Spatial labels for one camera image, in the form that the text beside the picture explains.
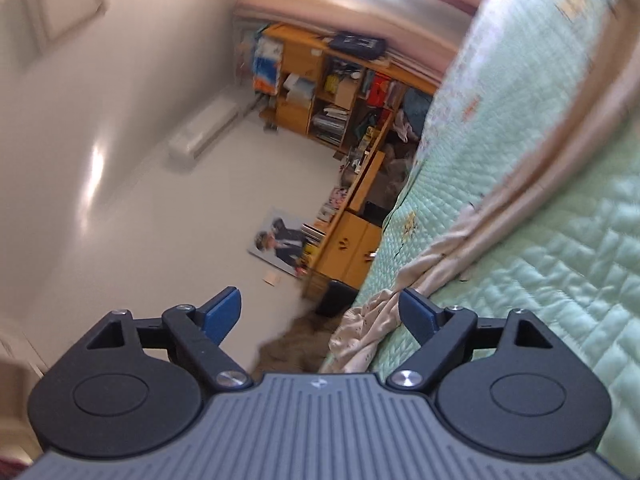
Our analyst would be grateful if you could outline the white framed panel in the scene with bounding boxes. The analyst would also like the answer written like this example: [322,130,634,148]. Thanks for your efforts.
[22,0,108,53]

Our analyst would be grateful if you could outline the green quilted bee bedspread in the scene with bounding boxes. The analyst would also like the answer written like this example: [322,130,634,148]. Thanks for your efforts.
[320,0,640,461]

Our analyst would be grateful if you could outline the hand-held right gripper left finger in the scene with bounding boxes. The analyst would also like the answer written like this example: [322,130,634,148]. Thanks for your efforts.
[86,286,251,392]

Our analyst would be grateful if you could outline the wooden desk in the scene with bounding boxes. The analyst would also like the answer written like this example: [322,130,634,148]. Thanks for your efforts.
[300,150,388,301]

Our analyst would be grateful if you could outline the wooden bookshelf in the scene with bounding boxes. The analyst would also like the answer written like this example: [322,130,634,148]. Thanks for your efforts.
[252,22,441,156]

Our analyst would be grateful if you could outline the blue white box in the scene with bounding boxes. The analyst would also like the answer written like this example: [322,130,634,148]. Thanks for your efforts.
[252,40,283,93]

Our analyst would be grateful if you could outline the blue cloth bag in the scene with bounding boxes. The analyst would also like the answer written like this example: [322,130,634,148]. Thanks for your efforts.
[402,87,433,126]

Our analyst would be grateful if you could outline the wall poster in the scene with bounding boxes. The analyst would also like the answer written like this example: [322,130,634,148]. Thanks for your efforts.
[248,207,321,277]

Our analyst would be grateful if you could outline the row of books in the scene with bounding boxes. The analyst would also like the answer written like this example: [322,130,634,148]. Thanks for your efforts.
[310,107,351,143]

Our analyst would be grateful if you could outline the dark hanging bag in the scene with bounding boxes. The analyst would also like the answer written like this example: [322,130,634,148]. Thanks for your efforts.
[330,32,388,58]

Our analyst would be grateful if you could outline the white air conditioner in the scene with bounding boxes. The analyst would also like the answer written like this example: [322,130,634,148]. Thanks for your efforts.
[168,97,241,161]

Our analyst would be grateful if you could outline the brown padded jacket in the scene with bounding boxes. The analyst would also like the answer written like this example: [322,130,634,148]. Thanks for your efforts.
[252,310,346,376]

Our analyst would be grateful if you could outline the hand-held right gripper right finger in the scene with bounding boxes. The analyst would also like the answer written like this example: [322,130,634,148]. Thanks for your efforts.
[385,287,555,391]

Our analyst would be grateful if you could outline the red box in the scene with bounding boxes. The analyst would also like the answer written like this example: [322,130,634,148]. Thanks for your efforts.
[367,72,396,108]

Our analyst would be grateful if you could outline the beige printed pants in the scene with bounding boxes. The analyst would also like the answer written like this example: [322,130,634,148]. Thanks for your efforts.
[327,35,640,375]

